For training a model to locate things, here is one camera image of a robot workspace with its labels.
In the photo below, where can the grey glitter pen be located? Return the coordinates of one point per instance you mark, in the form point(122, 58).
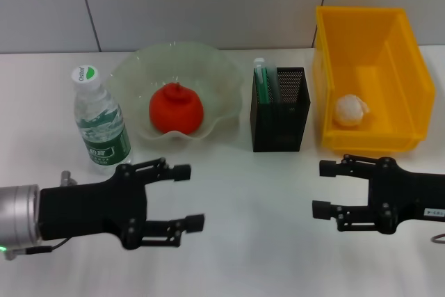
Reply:
point(274, 85)

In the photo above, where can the black mesh pen holder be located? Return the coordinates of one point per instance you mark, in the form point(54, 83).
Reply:
point(278, 130)

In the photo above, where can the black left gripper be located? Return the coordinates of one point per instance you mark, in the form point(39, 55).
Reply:
point(90, 210)

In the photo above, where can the clear green-label water bottle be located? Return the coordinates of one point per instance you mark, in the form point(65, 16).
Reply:
point(101, 119)

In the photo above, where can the orange toy fruit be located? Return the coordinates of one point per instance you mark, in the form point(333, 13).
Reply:
point(177, 112)

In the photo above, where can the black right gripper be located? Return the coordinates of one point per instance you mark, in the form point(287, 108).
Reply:
point(410, 196)

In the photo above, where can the white paper ball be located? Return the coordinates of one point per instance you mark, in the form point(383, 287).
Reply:
point(349, 109)

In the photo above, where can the pale green wavy glass bowl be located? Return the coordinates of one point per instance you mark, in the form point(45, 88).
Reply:
point(215, 78)

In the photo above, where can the yellow plastic storage bin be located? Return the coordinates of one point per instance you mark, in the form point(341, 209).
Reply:
point(382, 137)

